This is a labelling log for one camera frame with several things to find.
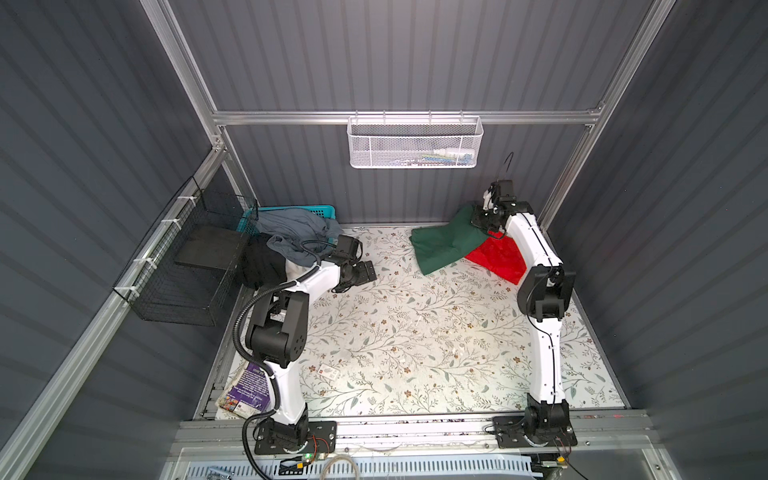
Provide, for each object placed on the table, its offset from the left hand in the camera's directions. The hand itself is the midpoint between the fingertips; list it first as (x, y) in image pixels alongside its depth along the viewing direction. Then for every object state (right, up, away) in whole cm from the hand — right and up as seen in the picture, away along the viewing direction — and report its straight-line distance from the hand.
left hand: (362, 276), depth 99 cm
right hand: (+39, +20, +4) cm, 44 cm away
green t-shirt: (+30, +11, +15) cm, 35 cm away
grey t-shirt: (-23, +14, +10) cm, 29 cm away
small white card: (-8, -26, -16) cm, 31 cm away
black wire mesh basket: (-40, +4, -26) cm, 48 cm away
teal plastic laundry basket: (-39, +19, +3) cm, 44 cm away
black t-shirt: (-31, +4, -5) cm, 32 cm away
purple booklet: (-28, -30, -20) cm, 46 cm away
